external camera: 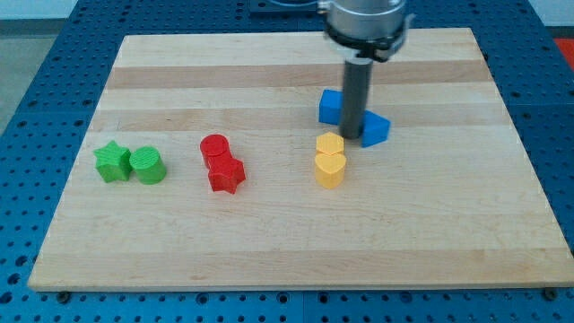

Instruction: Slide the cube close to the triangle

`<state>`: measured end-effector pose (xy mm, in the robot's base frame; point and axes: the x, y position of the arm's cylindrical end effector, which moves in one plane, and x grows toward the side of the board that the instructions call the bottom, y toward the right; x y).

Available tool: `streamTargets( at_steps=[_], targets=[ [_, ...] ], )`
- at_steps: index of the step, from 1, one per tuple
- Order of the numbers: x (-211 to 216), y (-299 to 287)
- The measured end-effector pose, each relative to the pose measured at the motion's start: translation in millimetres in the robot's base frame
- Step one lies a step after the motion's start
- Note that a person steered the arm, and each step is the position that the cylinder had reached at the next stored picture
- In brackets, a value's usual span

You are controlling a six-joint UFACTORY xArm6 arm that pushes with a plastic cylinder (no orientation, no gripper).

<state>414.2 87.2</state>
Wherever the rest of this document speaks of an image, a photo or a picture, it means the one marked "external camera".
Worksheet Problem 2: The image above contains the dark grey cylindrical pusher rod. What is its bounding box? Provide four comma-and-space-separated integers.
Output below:
339, 59, 373, 139

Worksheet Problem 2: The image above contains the blue cube block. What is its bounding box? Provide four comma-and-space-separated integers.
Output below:
318, 89, 343, 126

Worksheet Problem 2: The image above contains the blue triangle block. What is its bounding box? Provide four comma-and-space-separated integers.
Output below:
361, 110, 391, 148

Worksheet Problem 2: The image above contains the yellow hexagon block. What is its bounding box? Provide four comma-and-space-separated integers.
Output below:
316, 132, 344, 155

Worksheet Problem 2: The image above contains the yellow heart block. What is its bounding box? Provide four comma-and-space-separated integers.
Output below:
314, 153, 347, 189

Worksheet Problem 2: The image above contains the red cylinder block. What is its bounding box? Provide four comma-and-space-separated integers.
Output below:
200, 134, 231, 169

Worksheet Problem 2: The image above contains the red star block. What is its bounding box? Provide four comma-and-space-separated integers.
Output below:
208, 156, 247, 194

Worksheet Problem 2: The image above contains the light wooden board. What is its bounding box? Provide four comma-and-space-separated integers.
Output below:
28, 28, 573, 292

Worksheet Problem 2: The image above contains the green cylinder block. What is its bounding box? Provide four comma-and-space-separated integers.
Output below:
129, 146, 167, 185

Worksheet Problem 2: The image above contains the green star block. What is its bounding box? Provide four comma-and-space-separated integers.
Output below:
93, 141, 133, 183

